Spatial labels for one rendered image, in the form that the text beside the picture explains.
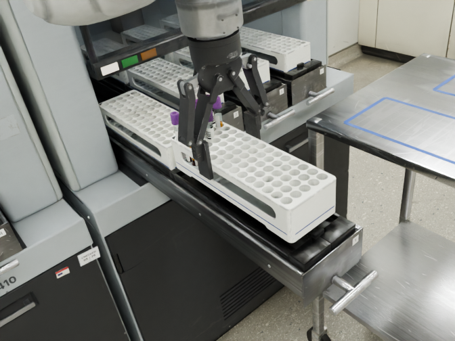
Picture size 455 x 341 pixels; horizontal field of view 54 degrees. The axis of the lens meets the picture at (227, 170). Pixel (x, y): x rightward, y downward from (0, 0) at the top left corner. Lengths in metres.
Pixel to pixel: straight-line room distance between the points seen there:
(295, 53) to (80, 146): 0.59
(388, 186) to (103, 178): 1.42
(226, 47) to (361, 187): 1.56
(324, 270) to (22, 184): 0.61
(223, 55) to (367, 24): 2.82
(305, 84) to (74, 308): 0.78
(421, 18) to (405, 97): 2.16
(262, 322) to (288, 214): 1.01
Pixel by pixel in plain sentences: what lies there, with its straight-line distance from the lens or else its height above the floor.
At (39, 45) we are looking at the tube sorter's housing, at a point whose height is 1.06.
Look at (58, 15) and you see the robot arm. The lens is 0.50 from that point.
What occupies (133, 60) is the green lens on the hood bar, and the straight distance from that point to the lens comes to 0.95.
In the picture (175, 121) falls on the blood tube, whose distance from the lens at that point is 0.77.
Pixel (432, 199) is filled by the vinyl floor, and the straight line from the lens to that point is 2.11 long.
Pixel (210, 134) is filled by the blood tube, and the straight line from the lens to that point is 0.78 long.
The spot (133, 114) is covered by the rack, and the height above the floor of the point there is 0.86.
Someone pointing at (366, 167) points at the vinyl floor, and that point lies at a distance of 2.26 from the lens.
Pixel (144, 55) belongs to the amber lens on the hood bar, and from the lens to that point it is 0.96.
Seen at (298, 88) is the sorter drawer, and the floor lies 0.78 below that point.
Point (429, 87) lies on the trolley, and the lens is 1.11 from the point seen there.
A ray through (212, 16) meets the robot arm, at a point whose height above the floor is 1.12.
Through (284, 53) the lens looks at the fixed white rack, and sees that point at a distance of 1.20.
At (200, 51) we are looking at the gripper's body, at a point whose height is 1.08.
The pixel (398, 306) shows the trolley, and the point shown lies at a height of 0.28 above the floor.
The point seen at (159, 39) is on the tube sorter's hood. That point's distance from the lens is 0.99.
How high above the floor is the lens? 1.29
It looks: 34 degrees down
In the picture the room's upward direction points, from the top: 9 degrees counter-clockwise
